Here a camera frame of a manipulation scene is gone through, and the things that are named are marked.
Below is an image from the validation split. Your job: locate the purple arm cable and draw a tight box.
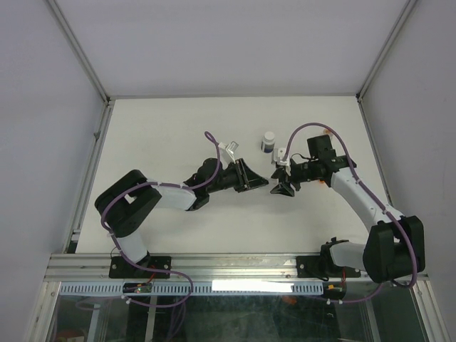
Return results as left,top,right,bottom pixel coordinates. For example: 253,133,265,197
284,123,418,289
100,130,224,271

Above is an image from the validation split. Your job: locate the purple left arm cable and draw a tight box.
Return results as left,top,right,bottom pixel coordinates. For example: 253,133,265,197
100,130,224,271

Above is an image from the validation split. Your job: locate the aluminium frame left post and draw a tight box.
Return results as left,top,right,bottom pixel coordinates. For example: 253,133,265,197
43,0,110,104

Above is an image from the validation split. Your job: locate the aluminium frame post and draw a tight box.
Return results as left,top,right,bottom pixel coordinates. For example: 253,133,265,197
356,0,419,102
43,0,110,104

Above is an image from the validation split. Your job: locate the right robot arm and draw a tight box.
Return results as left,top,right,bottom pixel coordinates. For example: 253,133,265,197
271,135,425,284

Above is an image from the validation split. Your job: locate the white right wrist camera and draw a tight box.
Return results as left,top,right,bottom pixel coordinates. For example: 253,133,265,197
271,147,290,167

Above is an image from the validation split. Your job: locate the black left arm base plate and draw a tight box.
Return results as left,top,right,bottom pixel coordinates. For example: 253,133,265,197
108,255,172,279

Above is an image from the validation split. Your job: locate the grey slotted cable duct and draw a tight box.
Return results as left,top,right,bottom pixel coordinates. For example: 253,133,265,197
60,280,323,297

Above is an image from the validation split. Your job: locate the aluminium mounting rail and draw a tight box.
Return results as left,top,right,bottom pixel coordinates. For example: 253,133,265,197
44,251,427,282

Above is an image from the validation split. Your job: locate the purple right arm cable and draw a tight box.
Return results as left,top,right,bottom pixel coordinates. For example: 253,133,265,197
284,123,418,289

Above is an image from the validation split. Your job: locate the aluminium frame right post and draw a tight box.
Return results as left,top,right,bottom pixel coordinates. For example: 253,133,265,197
356,0,419,102

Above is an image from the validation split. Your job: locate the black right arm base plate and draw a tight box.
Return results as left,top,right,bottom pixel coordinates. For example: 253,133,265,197
296,255,361,281

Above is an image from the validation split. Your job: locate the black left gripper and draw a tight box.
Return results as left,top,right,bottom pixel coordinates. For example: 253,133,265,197
207,159,268,194

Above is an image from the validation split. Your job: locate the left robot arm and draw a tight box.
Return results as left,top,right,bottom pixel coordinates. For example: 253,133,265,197
95,158,269,279

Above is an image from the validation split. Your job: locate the white pill bottle blue label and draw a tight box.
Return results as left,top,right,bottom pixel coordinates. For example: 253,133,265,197
261,131,275,153

